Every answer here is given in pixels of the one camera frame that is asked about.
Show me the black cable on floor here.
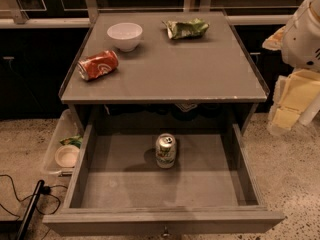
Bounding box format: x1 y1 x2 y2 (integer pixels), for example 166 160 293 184
0 174 69 219

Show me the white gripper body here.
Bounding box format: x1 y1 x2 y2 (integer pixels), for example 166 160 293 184
281 0 320 71

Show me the green white 7up can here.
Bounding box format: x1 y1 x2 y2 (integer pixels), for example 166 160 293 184
155 133 177 169

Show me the black bar on floor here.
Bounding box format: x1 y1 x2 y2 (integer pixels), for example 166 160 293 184
15 180 45 240

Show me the white railing frame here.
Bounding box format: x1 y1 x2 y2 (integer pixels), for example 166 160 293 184
0 0 320 30

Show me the clear plastic bin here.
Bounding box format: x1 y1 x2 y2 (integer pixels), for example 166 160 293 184
41 109 79 176

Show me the white ceramic bowl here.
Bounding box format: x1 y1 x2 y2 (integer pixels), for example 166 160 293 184
107 22 143 52

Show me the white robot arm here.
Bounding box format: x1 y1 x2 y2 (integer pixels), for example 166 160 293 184
262 0 320 135

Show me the grey cabinet with counter top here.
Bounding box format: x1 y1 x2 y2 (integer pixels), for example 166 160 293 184
60 11 268 125

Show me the crushed red soda can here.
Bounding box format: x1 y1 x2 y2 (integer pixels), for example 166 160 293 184
77 50 119 81

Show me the green snack bag in bin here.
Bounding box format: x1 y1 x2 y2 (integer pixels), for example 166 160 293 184
60 135 83 148

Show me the green chip bag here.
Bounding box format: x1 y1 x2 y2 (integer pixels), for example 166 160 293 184
164 18 209 40

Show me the metal drawer knob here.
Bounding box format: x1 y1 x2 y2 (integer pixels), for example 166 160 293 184
161 226 170 238

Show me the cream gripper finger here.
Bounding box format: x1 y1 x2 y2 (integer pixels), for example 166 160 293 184
268 69 320 133
262 27 285 51

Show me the small white bowl in bin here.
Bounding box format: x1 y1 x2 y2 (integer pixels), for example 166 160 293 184
55 145 80 168

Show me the open grey top drawer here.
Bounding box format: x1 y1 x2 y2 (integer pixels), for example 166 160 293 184
43 125 284 236

